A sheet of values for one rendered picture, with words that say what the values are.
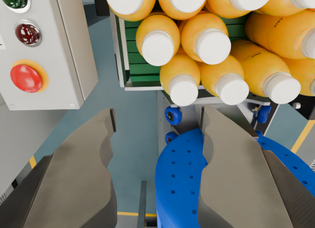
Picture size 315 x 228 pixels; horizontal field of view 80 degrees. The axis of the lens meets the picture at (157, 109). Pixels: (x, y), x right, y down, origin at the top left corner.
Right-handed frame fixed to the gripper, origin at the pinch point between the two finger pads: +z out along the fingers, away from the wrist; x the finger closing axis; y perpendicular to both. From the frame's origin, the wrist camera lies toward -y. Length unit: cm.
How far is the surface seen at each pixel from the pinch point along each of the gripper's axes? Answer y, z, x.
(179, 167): 21.0, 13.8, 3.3
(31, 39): -2.6, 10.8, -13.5
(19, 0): -6.3, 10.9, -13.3
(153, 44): -1.1, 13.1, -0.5
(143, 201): 164, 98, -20
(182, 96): 5.9, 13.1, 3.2
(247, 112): 19.4, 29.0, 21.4
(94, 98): 62, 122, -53
